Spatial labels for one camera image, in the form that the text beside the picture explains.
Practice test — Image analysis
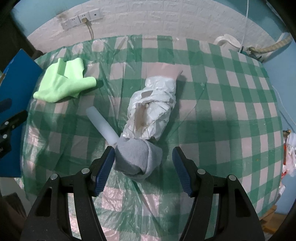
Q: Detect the black hanging clothing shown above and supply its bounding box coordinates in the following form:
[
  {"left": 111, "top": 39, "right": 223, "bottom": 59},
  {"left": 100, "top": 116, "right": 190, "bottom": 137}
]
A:
[{"left": 0, "top": 11, "right": 44, "bottom": 70}]

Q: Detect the white plastic bag bundle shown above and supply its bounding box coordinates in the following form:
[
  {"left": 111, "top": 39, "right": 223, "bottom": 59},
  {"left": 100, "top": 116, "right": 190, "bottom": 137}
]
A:
[{"left": 122, "top": 66, "right": 184, "bottom": 142}]

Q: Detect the white plastic tube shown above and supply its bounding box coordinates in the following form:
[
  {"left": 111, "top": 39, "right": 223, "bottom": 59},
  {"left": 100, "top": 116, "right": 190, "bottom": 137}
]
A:
[{"left": 86, "top": 107, "right": 119, "bottom": 146}]

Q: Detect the green checkered tablecloth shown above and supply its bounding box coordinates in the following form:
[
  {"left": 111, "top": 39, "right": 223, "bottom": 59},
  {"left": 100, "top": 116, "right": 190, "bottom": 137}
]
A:
[{"left": 21, "top": 35, "right": 285, "bottom": 241}]

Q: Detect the brown cardboard piece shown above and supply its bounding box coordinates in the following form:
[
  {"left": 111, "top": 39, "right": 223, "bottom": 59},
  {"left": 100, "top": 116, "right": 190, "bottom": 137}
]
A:
[{"left": 261, "top": 205, "right": 290, "bottom": 232}]

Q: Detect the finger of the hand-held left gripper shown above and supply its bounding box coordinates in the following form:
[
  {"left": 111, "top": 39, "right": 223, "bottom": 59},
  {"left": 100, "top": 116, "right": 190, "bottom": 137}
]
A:
[
  {"left": 0, "top": 110, "right": 28, "bottom": 135},
  {"left": 0, "top": 98, "right": 12, "bottom": 112}
]

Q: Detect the thin white hanging cord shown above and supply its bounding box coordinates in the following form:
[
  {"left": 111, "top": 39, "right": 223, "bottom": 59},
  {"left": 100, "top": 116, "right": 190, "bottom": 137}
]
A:
[{"left": 242, "top": 0, "right": 250, "bottom": 52}]

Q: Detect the beige woven strap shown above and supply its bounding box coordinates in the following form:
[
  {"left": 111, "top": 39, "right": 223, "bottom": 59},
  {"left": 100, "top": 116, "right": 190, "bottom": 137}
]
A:
[{"left": 251, "top": 35, "right": 292, "bottom": 56}]

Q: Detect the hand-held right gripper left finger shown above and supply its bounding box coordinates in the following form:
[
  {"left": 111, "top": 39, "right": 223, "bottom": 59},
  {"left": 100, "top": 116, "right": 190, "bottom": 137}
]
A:
[{"left": 21, "top": 146, "right": 116, "bottom": 241}]

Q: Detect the light green cloth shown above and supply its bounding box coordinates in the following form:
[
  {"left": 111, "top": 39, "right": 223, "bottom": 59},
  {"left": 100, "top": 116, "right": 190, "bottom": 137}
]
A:
[{"left": 33, "top": 57, "right": 97, "bottom": 103}]

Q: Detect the white crumpled plastic bag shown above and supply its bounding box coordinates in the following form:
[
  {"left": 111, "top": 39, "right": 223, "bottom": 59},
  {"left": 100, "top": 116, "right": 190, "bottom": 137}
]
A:
[{"left": 280, "top": 132, "right": 296, "bottom": 180}]

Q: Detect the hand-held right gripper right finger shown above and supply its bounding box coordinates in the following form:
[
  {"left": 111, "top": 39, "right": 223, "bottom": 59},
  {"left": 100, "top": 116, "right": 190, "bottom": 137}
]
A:
[{"left": 172, "top": 146, "right": 265, "bottom": 241}]

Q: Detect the grey sock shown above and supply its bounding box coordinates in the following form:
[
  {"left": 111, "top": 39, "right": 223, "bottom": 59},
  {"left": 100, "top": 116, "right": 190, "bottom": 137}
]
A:
[{"left": 113, "top": 137, "right": 163, "bottom": 182}]

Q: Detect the white electric kettle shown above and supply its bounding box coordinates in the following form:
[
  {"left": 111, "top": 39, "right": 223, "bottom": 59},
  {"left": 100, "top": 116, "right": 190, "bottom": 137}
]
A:
[{"left": 213, "top": 34, "right": 241, "bottom": 52}]

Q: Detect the grey plug cable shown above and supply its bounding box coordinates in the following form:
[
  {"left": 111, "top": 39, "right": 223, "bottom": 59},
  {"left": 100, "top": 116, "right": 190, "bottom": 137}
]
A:
[{"left": 83, "top": 18, "right": 94, "bottom": 40}]

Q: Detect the blue cardboard box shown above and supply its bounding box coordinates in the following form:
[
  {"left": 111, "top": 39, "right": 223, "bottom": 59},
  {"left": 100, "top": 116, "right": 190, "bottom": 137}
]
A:
[{"left": 0, "top": 48, "right": 43, "bottom": 178}]

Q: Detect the white power cable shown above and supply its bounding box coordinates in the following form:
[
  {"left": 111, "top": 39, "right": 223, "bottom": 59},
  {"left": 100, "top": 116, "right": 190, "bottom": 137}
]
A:
[{"left": 272, "top": 85, "right": 290, "bottom": 127}]

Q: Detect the teal plastic basket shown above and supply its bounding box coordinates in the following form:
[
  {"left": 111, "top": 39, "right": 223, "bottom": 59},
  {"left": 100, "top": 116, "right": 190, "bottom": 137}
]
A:
[{"left": 239, "top": 46, "right": 264, "bottom": 62}]

